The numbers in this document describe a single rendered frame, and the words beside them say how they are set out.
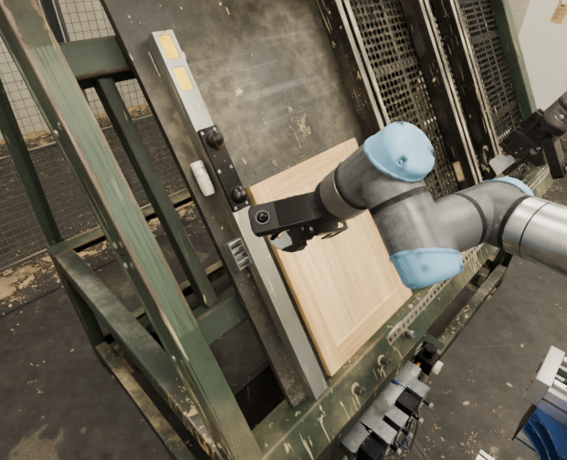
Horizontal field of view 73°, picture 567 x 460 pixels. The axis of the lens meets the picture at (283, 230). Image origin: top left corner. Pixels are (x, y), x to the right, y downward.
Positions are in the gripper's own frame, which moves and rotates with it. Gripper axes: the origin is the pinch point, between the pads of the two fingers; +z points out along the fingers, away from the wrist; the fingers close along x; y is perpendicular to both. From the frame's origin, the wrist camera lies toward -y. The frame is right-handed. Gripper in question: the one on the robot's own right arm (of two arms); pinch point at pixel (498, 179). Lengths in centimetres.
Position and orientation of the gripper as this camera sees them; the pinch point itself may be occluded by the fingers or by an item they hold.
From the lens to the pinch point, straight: 126.0
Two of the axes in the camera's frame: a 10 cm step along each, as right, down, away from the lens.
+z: -3.3, 5.2, 7.9
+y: -6.4, -7.4, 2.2
